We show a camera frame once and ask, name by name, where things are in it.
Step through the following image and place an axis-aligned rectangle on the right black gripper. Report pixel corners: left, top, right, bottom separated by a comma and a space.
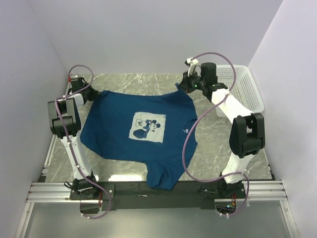
178, 69, 206, 95

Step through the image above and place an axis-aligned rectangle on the blue printed t shirt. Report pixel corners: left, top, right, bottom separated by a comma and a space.
80, 90, 197, 190

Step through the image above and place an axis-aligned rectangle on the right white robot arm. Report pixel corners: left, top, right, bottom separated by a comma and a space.
178, 59, 265, 198

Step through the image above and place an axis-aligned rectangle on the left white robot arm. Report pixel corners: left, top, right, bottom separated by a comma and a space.
48, 75, 101, 200

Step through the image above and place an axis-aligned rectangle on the white plastic laundry basket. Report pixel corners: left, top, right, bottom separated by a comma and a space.
216, 65, 264, 113

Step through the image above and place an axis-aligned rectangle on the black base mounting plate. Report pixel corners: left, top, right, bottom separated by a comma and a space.
69, 179, 247, 214

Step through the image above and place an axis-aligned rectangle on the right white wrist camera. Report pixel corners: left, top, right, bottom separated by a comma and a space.
185, 58, 199, 77

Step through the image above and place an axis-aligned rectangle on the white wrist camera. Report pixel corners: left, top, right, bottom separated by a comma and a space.
185, 58, 199, 77
68, 74, 79, 87

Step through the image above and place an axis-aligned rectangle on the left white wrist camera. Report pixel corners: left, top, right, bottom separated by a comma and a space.
68, 74, 79, 87

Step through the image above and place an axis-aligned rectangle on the aluminium frame rail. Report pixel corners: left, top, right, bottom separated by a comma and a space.
14, 73, 75, 238

